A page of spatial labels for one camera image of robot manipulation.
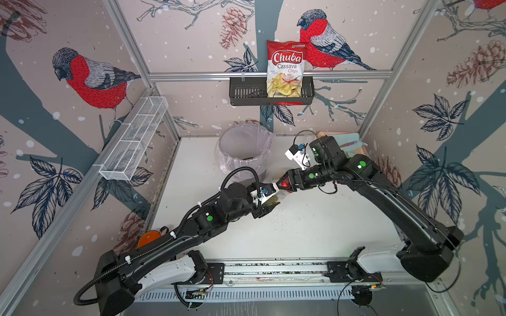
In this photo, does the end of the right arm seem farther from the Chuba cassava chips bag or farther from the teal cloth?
the teal cloth

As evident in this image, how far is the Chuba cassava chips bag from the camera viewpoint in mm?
848

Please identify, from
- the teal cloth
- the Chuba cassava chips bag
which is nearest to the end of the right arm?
the Chuba cassava chips bag
